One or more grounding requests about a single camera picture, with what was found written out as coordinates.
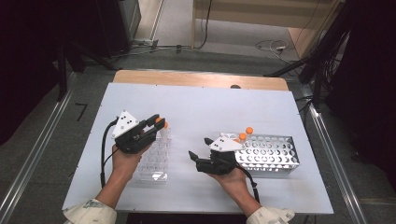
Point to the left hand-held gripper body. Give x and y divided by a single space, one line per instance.
124 124

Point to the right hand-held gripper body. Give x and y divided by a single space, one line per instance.
218 163

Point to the orange-capped clear tube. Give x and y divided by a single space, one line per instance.
237 141
249 130
158 119
242 136
166 125

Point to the clear plastic tube rack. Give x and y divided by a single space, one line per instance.
157 161

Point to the metal tube rack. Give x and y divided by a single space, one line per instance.
271 155

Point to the person's right hand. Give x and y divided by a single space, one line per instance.
235 183

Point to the person's left hand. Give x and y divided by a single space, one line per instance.
126 165

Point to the white work board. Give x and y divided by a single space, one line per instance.
193 102

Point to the wooden table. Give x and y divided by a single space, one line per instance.
186 79

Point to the black round grommet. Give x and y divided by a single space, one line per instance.
235 86

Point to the person's right cream sleeve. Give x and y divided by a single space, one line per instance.
271 216

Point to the person's cream sleeve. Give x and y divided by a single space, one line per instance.
90 213
271 216

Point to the black metal stand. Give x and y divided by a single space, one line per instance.
62 71

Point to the person's left cream sleeve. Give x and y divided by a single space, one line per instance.
90 213

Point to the dark cabinet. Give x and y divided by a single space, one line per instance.
115 25

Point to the light wooden desk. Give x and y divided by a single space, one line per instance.
249 12

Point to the aluminium floor rail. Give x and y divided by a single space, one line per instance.
330 140
37 146

